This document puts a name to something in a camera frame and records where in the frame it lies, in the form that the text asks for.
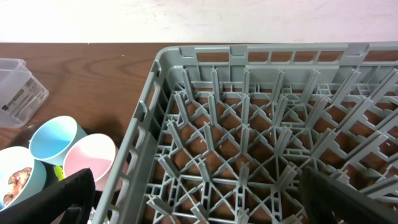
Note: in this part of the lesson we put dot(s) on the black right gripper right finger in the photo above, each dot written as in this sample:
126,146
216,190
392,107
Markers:
324,198

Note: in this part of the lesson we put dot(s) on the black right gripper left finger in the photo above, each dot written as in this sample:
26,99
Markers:
72,198

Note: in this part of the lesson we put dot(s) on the yellow foil snack wrapper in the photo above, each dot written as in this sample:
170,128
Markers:
58,170

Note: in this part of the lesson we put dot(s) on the light blue bowl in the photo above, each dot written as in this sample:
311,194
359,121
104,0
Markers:
14,159

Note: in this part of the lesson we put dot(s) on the brown food scrap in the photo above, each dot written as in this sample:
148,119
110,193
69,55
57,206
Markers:
16,183

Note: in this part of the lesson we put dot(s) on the grey dishwasher rack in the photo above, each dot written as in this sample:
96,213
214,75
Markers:
222,133

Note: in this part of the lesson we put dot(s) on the pink cup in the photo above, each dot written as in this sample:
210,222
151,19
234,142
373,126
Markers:
96,152

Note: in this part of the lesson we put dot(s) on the light blue cup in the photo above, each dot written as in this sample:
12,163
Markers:
53,140

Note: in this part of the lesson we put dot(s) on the clear plastic bin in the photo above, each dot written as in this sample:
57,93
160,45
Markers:
21,93

